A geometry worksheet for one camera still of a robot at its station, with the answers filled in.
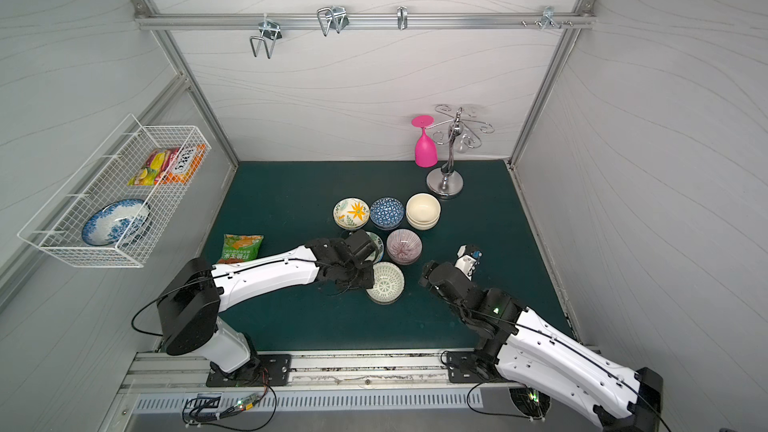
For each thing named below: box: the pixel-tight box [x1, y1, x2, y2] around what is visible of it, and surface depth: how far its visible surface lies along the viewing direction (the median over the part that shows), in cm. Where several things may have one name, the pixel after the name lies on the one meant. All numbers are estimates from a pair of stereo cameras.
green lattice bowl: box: [366, 261, 405, 305], surface depth 86 cm
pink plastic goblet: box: [412, 115, 438, 168], surface depth 105 cm
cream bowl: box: [405, 192, 441, 231], surface depth 100 cm
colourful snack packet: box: [128, 144, 207, 187], surface depth 74 cm
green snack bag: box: [218, 234, 264, 264], surface depth 95 cm
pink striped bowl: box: [386, 228, 423, 266], surface depth 95 cm
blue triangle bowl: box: [370, 196, 405, 230], surface depth 103 cm
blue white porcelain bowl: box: [82, 199, 151, 247], surface depth 63 cm
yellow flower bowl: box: [333, 197, 370, 231], surface depth 103 cm
